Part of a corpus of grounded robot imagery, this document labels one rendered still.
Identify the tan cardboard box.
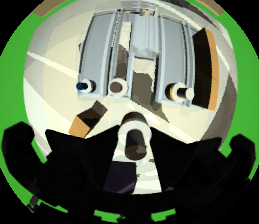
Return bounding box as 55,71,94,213
68,107,101,138

